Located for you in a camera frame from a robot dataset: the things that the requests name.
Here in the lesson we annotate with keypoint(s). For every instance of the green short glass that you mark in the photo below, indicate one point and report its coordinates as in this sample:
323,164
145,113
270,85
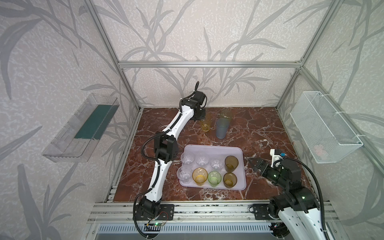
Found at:
214,178

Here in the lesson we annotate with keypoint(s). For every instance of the pink object in basket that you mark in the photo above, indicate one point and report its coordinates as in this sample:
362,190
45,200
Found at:
320,151

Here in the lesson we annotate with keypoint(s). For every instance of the amber dotted glass front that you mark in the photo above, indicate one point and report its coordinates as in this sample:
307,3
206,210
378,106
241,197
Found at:
230,180

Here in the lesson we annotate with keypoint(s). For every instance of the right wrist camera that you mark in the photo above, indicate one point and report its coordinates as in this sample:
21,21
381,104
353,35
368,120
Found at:
277,156

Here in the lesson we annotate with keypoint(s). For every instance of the white wire mesh basket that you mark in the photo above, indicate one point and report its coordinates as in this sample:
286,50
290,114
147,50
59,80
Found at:
321,124

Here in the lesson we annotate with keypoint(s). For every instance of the tall yellow glass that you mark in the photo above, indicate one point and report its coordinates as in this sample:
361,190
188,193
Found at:
206,122

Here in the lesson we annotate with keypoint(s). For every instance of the horizontal aluminium frame bar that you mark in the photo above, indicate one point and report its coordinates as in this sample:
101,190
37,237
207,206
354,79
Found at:
207,64

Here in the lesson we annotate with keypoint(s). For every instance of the yellow short glass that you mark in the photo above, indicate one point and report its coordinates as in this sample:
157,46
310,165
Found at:
200,175

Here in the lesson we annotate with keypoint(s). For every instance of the green sheet in shelf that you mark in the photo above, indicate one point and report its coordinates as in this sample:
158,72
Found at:
97,122

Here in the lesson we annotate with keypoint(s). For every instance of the lilac plastic tray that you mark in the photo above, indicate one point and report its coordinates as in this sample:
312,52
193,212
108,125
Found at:
221,152

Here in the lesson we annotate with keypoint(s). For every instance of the clear faceted glass front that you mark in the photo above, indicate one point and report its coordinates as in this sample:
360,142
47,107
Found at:
184,174

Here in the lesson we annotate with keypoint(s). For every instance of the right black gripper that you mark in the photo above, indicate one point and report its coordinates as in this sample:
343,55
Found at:
264,167

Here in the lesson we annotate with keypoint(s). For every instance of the amber dotted glass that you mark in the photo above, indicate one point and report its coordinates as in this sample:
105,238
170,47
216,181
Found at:
230,180
231,163

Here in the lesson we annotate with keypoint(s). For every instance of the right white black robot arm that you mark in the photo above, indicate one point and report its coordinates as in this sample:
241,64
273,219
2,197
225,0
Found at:
302,212

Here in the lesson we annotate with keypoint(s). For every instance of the tall blue frosted glass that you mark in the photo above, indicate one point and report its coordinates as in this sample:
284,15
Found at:
222,126

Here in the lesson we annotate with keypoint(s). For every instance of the clear faceted glass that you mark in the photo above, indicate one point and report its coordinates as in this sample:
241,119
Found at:
184,174
202,159

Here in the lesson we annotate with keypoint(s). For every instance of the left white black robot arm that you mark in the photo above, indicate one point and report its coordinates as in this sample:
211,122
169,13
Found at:
163,148

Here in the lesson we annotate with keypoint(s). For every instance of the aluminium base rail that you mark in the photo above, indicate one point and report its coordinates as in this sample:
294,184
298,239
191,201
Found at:
188,212

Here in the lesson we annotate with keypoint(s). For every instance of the tall green glass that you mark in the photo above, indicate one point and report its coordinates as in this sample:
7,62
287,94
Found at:
226,114

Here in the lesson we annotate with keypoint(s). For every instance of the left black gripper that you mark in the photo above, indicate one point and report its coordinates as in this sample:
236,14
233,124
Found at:
199,112

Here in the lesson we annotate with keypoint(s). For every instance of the clear acrylic wall shelf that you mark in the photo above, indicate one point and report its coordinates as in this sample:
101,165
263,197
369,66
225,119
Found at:
64,148

